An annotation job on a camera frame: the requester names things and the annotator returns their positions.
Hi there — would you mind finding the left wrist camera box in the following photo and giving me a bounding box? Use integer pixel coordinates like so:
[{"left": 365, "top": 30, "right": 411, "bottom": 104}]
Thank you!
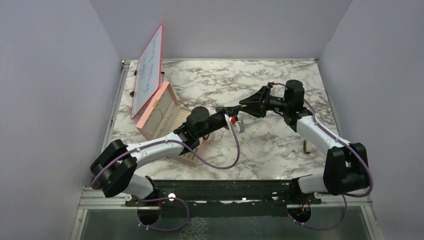
[{"left": 226, "top": 116, "right": 245, "bottom": 134}]

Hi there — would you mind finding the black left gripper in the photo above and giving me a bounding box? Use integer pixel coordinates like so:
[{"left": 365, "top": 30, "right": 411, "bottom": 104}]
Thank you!
[{"left": 197, "top": 105, "right": 242, "bottom": 139}]

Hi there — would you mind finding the black wire whiteboard stand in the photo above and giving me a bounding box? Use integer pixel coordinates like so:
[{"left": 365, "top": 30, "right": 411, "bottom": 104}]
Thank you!
[{"left": 129, "top": 68, "right": 166, "bottom": 98}]

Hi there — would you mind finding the pink framed whiteboard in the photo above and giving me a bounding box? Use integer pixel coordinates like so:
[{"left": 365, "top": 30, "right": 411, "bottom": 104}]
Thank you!
[{"left": 130, "top": 24, "right": 164, "bottom": 119}]

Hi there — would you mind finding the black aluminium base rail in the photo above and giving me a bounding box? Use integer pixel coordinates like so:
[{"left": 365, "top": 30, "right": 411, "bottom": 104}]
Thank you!
[{"left": 78, "top": 178, "right": 373, "bottom": 220}]

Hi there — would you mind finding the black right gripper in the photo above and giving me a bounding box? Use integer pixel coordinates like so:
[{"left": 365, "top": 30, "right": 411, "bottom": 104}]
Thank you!
[{"left": 239, "top": 86, "right": 290, "bottom": 118}]

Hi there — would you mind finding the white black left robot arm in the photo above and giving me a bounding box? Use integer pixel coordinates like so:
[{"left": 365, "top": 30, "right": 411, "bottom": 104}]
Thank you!
[{"left": 90, "top": 105, "right": 242, "bottom": 206}]

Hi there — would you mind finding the pink jewelry box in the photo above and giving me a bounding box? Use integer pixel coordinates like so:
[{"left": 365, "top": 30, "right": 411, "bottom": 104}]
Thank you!
[{"left": 135, "top": 81, "right": 208, "bottom": 168}]

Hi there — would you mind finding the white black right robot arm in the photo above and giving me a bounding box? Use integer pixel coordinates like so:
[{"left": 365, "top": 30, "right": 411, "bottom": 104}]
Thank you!
[{"left": 239, "top": 79, "right": 374, "bottom": 204}]

